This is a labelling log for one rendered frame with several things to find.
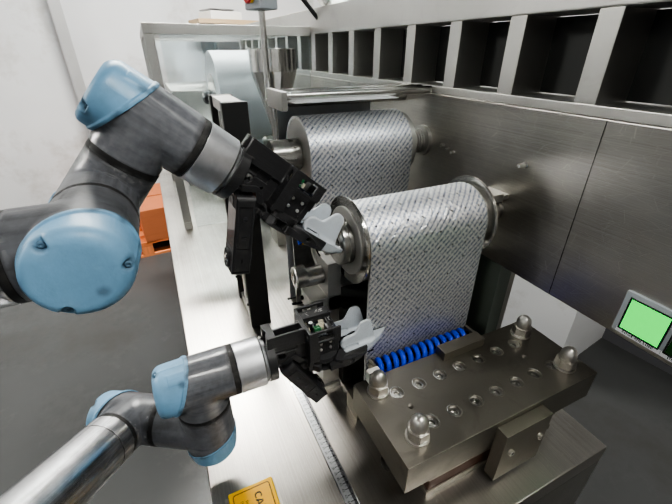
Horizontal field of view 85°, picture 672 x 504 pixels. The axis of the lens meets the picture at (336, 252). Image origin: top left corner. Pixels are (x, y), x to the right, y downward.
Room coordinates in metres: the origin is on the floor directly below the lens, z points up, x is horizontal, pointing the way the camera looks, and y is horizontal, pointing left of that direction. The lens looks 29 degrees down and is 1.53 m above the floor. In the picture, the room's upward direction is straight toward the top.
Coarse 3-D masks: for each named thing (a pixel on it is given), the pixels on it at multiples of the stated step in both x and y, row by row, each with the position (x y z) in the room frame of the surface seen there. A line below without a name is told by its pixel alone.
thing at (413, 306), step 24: (456, 264) 0.57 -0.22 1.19; (384, 288) 0.50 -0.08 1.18; (408, 288) 0.52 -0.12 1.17; (432, 288) 0.55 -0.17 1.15; (456, 288) 0.57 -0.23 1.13; (384, 312) 0.50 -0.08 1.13; (408, 312) 0.53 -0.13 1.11; (432, 312) 0.55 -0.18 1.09; (456, 312) 0.58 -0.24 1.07; (384, 336) 0.51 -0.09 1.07; (408, 336) 0.53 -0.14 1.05; (432, 336) 0.55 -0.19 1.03
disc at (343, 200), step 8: (336, 200) 0.58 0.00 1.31; (344, 200) 0.55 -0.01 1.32; (352, 208) 0.52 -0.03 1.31; (360, 216) 0.50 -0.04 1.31; (360, 224) 0.50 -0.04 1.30; (360, 232) 0.50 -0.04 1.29; (368, 240) 0.48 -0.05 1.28; (368, 248) 0.48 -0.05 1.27; (368, 256) 0.48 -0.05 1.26; (368, 264) 0.48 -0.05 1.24; (344, 272) 0.55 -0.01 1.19; (360, 272) 0.49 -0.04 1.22; (352, 280) 0.52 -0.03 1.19; (360, 280) 0.49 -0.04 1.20
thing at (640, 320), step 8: (632, 304) 0.43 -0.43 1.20; (640, 304) 0.42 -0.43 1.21; (632, 312) 0.43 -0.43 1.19; (640, 312) 0.42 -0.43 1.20; (648, 312) 0.41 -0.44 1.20; (656, 312) 0.40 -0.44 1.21; (624, 320) 0.43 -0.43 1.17; (632, 320) 0.42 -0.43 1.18; (640, 320) 0.41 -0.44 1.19; (648, 320) 0.41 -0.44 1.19; (656, 320) 0.40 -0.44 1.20; (664, 320) 0.39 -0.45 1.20; (624, 328) 0.43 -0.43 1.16; (632, 328) 0.42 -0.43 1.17; (640, 328) 0.41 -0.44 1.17; (648, 328) 0.40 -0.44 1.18; (656, 328) 0.40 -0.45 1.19; (664, 328) 0.39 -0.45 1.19; (640, 336) 0.41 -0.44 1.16; (648, 336) 0.40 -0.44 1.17; (656, 336) 0.39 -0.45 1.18; (656, 344) 0.39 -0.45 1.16
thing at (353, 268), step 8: (336, 208) 0.57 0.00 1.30; (344, 208) 0.54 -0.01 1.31; (344, 216) 0.54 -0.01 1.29; (352, 216) 0.52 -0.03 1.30; (488, 216) 0.60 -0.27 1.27; (352, 224) 0.52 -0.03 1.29; (360, 240) 0.49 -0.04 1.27; (360, 248) 0.49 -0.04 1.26; (360, 256) 0.49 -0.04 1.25; (344, 264) 0.54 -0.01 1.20; (352, 264) 0.51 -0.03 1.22; (360, 264) 0.49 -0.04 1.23; (352, 272) 0.51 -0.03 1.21
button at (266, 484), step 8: (264, 480) 0.34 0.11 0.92; (272, 480) 0.34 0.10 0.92; (248, 488) 0.33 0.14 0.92; (256, 488) 0.33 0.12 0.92; (264, 488) 0.33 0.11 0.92; (272, 488) 0.33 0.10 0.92; (232, 496) 0.31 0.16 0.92; (240, 496) 0.31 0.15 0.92; (248, 496) 0.31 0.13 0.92; (256, 496) 0.31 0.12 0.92; (264, 496) 0.31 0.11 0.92; (272, 496) 0.31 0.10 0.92
